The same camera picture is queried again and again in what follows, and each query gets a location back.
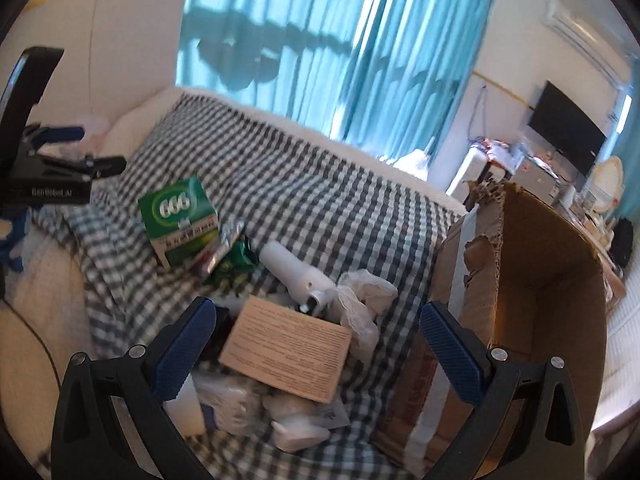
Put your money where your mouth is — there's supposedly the green medicine box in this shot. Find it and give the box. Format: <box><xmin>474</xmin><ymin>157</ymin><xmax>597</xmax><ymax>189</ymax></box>
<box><xmin>138</xmin><ymin>176</ymin><xmax>221</xmax><ymax>269</ymax></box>

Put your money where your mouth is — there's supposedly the black backpack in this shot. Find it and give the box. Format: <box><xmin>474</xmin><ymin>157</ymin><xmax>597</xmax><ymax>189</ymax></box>
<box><xmin>610</xmin><ymin>217</ymin><xmax>635</xmax><ymax>267</ymax></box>

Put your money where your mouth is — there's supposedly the checked blanket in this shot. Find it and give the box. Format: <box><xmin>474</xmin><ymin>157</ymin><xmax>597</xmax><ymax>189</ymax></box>
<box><xmin>30</xmin><ymin>92</ymin><xmax>466</xmax><ymax>480</ymax></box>

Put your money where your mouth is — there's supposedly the black television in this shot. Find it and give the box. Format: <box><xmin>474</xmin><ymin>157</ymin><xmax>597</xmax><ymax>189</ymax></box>
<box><xmin>529</xmin><ymin>80</ymin><xmax>609</xmax><ymax>179</ymax></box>

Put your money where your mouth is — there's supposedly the white tissue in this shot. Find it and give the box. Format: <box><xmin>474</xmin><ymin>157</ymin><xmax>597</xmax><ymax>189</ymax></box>
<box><xmin>334</xmin><ymin>269</ymin><xmax>399</xmax><ymax>362</ymax></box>

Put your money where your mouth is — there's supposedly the white floor appliance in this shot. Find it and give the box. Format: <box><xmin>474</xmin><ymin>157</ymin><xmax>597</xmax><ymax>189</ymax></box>
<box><xmin>446</xmin><ymin>147</ymin><xmax>489</xmax><ymax>207</ymax></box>

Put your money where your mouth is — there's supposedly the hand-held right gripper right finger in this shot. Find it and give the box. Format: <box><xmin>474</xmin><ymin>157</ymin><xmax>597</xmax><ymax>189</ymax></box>
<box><xmin>419</xmin><ymin>301</ymin><xmax>586</xmax><ymax>480</ymax></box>

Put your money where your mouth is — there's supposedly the white slatted wardrobe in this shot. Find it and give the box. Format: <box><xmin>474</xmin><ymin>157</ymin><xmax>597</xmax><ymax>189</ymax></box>
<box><xmin>592</xmin><ymin>280</ymin><xmax>640</xmax><ymax>441</ymax></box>

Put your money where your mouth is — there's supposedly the white plastic bag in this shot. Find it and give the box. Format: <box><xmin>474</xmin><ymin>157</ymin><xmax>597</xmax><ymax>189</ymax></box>
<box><xmin>194</xmin><ymin>374</ymin><xmax>267</xmax><ymax>437</ymax></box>

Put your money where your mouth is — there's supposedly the white spray bottle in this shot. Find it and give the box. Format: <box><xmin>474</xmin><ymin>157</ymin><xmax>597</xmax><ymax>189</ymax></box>
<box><xmin>260</xmin><ymin>241</ymin><xmax>336</xmax><ymax>317</ymax></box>

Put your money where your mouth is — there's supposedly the wall cable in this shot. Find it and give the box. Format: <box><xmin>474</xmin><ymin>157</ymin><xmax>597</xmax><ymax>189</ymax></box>
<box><xmin>466</xmin><ymin>85</ymin><xmax>489</xmax><ymax>142</ymax></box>

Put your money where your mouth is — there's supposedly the silver blister pack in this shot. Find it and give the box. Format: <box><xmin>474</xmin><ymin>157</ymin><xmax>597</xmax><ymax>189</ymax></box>
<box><xmin>197</xmin><ymin>220</ymin><xmax>246</xmax><ymax>279</ymax></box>

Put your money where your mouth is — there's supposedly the person's left hand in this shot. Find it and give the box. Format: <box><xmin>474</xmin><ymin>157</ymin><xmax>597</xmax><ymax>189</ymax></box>
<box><xmin>0</xmin><ymin>205</ymin><xmax>32</xmax><ymax>274</ymax></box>

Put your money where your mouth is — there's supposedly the white plastic jar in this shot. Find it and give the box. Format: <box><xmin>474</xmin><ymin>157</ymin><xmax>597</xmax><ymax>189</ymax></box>
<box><xmin>167</xmin><ymin>384</ymin><xmax>209</xmax><ymax>437</ymax></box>

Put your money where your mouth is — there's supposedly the brown kraft paper box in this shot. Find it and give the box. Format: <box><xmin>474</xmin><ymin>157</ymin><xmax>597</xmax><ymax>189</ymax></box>
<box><xmin>218</xmin><ymin>296</ymin><xmax>353</xmax><ymax>404</ymax></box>

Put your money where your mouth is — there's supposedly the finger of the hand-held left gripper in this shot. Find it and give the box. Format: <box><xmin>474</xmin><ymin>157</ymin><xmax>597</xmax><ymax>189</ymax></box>
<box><xmin>30</xmin><ymin>154</ymin><xmax>127</xmax><ymax>181</ymax></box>
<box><xmin>21</xmin><ymin>125</ymin><xmax>87</xmax><ymax>153</ymax></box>

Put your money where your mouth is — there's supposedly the black cable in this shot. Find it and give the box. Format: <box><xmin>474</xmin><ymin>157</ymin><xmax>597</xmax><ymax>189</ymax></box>
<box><xmin>0</xmin><ymin>299</ymin><xmax>62</xmax><ymax>392</ymax></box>

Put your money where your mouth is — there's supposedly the brown cardboard box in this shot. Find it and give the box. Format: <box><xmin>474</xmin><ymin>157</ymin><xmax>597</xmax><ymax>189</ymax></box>
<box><xmin>372</xmin><ymin>180</ymin><xmax>609</xmax><ymax>480</ymax></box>

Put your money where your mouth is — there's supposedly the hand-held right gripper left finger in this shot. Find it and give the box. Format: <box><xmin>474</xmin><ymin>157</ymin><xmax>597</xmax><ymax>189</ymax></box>
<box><xmin>50</xmin><ymin>296</ymin><xmax>221</xmax><ymax>480</ymax></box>

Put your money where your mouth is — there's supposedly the wide teal curtain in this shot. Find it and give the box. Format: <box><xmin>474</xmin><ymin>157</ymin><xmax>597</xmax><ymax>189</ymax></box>
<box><xmin>175</xmin><ymin>0</ymin><xmax>386</xmax><ymax>136</ymax></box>

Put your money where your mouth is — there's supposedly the white air conditioner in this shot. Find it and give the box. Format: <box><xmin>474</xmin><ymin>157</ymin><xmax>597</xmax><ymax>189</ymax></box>
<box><xmin>542</xmin><ymin>0</ymin><xmax>632</xmax><ymax>87</ymax></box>

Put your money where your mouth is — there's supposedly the green foil sachet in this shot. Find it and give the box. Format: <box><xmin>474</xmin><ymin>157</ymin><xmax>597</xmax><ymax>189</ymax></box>
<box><xmin>207</xmin><ymin>237</ymin><xmax>261</xmax><ymax>286</ymax></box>

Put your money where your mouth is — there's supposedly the grey mini fridge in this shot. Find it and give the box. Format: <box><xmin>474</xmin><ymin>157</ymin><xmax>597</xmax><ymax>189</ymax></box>
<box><xmin>515</xmin><ymin>157</ymin><xmax>562</xmax><ymax>202</ymax></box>

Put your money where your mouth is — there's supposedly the narrow teal curtain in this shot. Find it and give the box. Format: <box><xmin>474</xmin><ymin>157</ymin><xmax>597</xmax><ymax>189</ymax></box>
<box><xmin>612</xmin><ymin>55</ymin><xmax>640</xmax><ymax>221</ymax></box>

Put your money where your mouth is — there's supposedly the white paper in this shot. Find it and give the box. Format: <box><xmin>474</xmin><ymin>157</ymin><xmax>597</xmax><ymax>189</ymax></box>
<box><xmin>269</xmin><ymin>394</ymin><xmax>332</xmax><ymax>452</ymax></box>

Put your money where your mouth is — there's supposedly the oval white mirror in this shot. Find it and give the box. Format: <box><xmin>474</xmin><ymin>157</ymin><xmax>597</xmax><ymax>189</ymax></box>
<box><xmin>590</xmin><ymin>156</ymin><xmax>626</xmax><ymax>217</ymax></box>

